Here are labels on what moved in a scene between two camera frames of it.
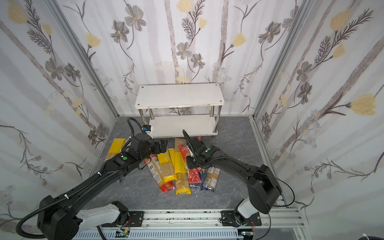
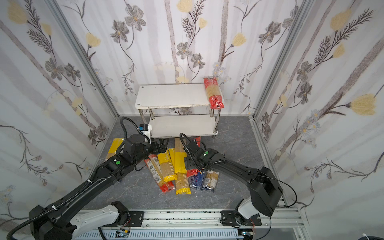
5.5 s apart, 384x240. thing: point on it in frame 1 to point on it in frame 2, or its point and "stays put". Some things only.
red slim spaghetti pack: x=155 y=167 stays put
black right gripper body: x=195 y=154 stays put
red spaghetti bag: x=194 y=174 to x=216 y=101
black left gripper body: x=157 y=145 stays put
